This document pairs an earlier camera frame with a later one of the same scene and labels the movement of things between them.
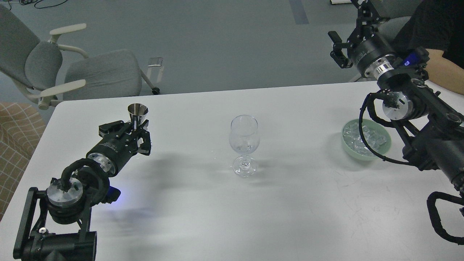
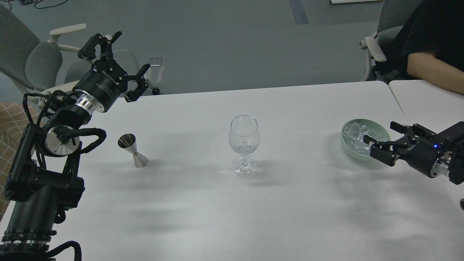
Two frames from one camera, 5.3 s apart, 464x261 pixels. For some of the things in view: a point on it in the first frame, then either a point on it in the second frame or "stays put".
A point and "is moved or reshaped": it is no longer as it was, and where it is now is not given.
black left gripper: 112,152 → 100,83
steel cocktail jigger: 137,112 is moved or reshaped
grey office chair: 46,72 stays put
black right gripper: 372,53 → 431,155
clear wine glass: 244,139 stays put
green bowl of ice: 376,136 stays put
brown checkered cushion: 21,128 stays put
